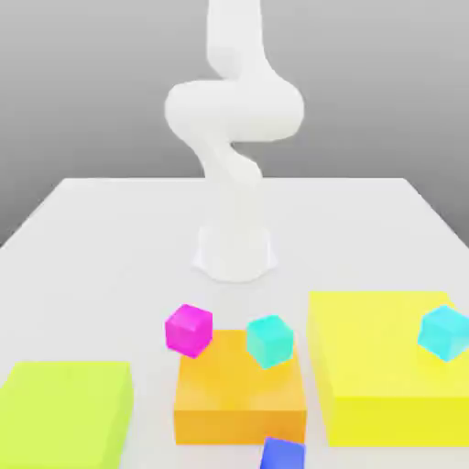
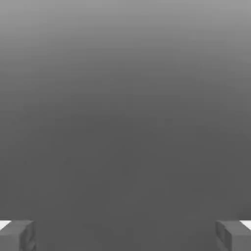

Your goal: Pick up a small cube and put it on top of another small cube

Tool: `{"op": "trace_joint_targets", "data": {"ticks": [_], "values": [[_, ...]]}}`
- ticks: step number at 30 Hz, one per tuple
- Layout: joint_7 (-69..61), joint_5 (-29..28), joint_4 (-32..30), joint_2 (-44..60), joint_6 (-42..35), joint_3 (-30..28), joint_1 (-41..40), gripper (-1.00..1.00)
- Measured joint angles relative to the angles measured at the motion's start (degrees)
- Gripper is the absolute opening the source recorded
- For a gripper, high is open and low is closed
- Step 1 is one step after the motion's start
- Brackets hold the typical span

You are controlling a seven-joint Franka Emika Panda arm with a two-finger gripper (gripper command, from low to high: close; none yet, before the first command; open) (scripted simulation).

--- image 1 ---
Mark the large yellow box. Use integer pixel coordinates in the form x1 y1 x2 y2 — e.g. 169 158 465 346
306 290 469 448

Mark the large lime box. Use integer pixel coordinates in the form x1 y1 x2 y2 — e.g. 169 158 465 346
0 361 136 469

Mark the small blue cube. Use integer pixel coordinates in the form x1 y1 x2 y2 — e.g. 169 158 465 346
259 436 306 469

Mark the small magenta cube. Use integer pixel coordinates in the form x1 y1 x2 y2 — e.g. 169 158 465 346
164 303 214 360

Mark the small turquoise cube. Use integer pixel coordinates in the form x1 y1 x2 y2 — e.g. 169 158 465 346
245 313 295 370

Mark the small cyan cube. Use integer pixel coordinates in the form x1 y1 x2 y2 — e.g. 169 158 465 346
417 304 469 364

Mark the large orange box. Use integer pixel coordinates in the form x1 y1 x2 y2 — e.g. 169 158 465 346
172 329 308 447

